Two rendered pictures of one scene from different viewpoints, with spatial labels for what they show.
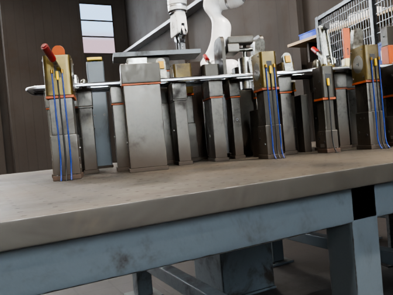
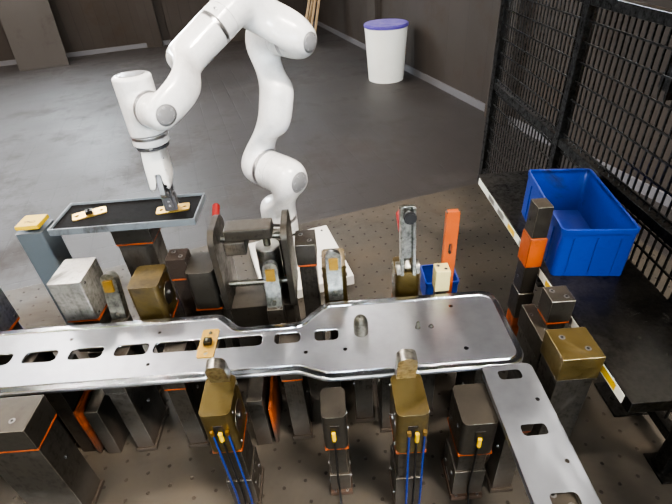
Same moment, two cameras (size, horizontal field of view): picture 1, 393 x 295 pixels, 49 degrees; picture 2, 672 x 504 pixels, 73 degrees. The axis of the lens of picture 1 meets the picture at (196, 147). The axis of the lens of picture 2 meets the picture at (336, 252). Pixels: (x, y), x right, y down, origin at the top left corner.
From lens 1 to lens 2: 148 cm
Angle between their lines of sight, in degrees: 36
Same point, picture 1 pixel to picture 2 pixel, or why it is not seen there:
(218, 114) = (183, 405)
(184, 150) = (141, 438)
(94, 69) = (32, 244)
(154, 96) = (36, 461)
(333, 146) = (341, 488)
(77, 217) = not seen: outside the picture
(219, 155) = (194, 441)
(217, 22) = (265, 91)
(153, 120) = (48, 481)
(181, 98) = (116, 393)
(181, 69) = (141, 296)
